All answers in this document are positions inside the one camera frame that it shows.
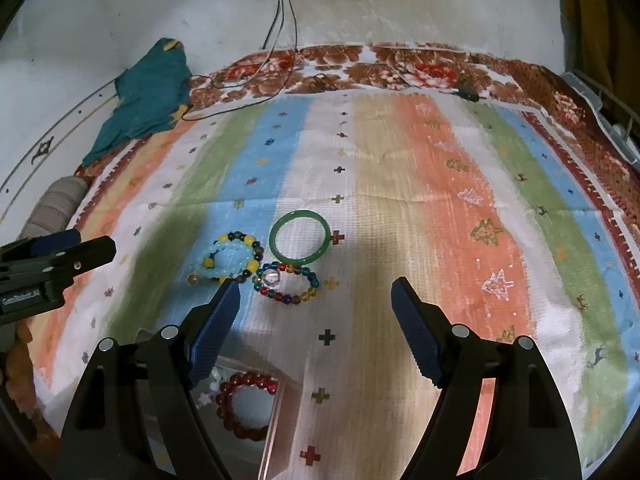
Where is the white shell charm bracelet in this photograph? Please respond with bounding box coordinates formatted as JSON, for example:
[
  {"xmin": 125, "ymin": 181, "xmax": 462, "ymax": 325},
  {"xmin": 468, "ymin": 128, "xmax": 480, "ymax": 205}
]
[{"xmin": 195, "ymin": 366, "xmax": 224, "ymax": 411}]

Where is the red bead bracelet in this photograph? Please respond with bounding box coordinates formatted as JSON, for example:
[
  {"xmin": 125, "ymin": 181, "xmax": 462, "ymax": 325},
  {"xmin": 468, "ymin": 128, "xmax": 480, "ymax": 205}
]
[{"xmin": 214, "ymin": 370, "xmax": 279, "ymax": 442}]

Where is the light blue bead bracelet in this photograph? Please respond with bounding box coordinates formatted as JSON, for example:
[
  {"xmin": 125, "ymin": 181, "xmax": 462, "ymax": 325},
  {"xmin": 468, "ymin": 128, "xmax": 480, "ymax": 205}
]
[{"xmin": 186, "ymin": 238, "xmax": 257, "ymax": 286}]

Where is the black yellow bead bracelet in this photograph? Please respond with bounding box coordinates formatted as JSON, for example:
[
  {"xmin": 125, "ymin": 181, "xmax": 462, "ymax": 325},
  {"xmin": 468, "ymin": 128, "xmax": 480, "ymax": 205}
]
[{"xmin": 202, "ymin": 230, "xmax": 265, "ymax": 285}]

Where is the multicolour glass bead bracelet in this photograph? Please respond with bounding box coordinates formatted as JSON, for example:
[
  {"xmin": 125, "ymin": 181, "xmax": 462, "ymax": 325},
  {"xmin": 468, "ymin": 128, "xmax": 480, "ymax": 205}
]
[{"xmin": 252, "ymin": 260, "xmax": 321, "ymax": 307}]

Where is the green jade bangle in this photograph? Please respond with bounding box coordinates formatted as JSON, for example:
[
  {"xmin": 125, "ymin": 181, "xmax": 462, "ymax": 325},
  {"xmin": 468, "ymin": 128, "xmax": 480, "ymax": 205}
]
[{"xmin": 268, "ymin": 209, "xmax": 332, "ymax": 266}]

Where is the grey striped pillow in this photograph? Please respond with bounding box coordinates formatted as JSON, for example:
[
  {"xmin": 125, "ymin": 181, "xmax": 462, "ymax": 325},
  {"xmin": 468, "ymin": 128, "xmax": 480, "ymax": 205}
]
[{"xmin": 18, "ymin": 176, "xmax": 92, "ymax": 240}]

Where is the teal cloth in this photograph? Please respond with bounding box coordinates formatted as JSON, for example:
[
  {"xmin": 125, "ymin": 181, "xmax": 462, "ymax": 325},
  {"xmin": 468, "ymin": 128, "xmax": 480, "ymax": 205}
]
[{"xmin": 81, "ymin": 38, "xmax": 192, "ymax": 167}]

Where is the striped colourful mat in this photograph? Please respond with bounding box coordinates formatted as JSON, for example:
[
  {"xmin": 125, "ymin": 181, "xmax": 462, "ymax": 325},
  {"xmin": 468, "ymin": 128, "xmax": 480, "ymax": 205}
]
[{"xmin": 29, "ymin": 93, "xmax": 639, "ymax": 479}]

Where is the black charger plug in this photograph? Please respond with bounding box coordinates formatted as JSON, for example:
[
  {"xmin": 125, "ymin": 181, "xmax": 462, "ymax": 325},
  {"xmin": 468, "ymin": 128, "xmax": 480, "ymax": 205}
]
[{"xmin": 454, "ymin": 84, "xmax": 480, "ymax": 103}]

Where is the mustard hanging garment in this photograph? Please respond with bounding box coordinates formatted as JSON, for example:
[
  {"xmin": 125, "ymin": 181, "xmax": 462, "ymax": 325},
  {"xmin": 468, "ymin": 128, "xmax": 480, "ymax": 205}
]
[{"xmin": 576, "ymin": 0, "xmax": 639, "ymax": 112}]

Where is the black cable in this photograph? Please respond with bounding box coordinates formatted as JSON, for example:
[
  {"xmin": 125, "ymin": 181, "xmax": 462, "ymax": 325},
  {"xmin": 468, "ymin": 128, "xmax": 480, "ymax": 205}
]
[{"xmin": 179, "ymin": 0, "xmax": 302, "ymax": 123}]

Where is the small key ring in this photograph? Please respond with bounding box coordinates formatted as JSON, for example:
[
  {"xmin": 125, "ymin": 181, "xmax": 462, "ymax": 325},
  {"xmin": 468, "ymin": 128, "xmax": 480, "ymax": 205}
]
[{"xmin": 304, "ymin": 72, "xmax": 342, "ymax": 96}]

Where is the wire rack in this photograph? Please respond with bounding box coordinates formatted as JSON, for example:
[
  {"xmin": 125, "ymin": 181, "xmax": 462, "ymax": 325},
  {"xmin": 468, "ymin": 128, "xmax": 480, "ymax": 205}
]
[{"xmin": 561, "ymin": 70, "xmax": 639, "ymax": 170}]

